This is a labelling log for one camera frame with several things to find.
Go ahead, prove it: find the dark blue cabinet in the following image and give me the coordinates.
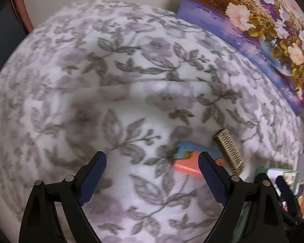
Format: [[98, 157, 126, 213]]
[[0, 0, 28, 81]]

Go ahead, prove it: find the reddish wooden trim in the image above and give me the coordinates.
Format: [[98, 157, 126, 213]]
[[10, 0, 34, 34]]

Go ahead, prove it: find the white box with teal rim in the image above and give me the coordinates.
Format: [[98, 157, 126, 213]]
[[239, 168, 301, 233]]

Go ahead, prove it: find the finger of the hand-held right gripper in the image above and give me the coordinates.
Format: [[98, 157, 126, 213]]
[[276, 176, 304, 229]]

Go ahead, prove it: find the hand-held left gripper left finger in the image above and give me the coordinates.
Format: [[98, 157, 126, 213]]
[[18, 151, 107, 243]]

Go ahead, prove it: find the coral rectangular block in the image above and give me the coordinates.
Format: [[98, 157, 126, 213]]
[[173, 150, 225, 179]]

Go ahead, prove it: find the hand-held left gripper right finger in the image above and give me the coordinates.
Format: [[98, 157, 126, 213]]
[[198, 151, 289, 243]]

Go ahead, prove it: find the grey floral blanket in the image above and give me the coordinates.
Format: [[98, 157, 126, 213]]
[[0, 0, 304, 243]]

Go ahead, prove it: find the floral painting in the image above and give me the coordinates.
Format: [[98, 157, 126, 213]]
[[177, 0, 304, 115]]

